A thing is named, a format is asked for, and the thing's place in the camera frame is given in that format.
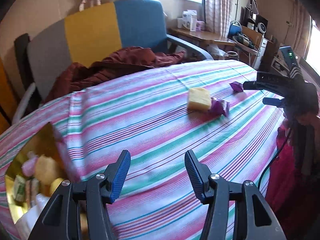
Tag pink packet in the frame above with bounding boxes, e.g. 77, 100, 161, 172
22, 155, 38, 176

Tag blue metal-framed object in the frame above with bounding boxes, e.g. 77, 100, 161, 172
229, 21, 242, 38

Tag tangled black cables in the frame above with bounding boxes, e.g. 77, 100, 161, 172
234, 32, 259, 50

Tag purple candy wrapper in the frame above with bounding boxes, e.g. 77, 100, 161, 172
230, 81, 244, 93
207, 97, 230, 117

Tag white plastic bag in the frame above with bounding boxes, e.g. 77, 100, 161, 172
207, 44, 227, 60

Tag red cloth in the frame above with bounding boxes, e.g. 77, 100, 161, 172
265, 125, 320, 233

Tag white carton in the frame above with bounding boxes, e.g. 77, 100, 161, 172
177, 10, 198, 32

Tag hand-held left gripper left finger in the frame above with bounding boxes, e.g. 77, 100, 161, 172
29, 149, 131, 240

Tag grey yellow blue armchair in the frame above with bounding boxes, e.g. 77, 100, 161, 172
11, 0, 214, 125

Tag maroon cloth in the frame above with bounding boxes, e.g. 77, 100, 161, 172
45, 46, 187, 103

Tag wooden wardrobe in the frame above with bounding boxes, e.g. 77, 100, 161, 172
0, 55, 18, 135

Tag striped tablecloth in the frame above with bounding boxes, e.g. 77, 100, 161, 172
0, 59, 290, 240

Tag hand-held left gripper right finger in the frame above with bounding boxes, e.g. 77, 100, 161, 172
184, 150, 287, 240

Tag person's right forearm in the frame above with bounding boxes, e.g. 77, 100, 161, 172
294, 120, 320, 178

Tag person's right hand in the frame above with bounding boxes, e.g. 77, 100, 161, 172
282, 110, 319, 145

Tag black stereo set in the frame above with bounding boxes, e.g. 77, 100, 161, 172
241, 7, 269, 34

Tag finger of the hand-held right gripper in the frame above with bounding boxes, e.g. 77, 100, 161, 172
262, 97, 286, 107
244, 71, 293, 95

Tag wooden side desk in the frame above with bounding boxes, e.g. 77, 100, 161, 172
167, 27, 260, 55

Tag black cable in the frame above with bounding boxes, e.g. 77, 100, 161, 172
259, 122, 293, 195

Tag gold tin box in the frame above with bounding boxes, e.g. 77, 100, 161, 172
5, 122, 85, 240

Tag wooden cabinet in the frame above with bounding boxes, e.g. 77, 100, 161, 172
240, 25, 268, 67

